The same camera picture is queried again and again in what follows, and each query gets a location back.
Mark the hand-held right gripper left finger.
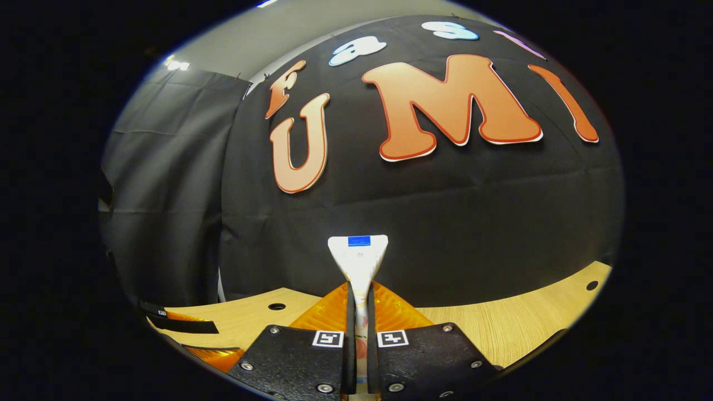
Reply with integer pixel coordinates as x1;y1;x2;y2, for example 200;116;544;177
228;282;356;401

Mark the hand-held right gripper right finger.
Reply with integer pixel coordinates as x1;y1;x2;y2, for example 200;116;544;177
368;282;502;400

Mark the white toothpaste tube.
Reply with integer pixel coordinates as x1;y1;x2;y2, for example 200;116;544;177
328;234;389;401

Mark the wooden desktop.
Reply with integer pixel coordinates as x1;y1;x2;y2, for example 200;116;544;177
148;261;612;371

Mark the dark grey curtain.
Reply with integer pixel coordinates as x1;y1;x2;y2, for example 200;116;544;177
99;67;252;307

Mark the black backdrop cloth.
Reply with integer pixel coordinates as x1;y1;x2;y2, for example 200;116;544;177
220;16;624;308

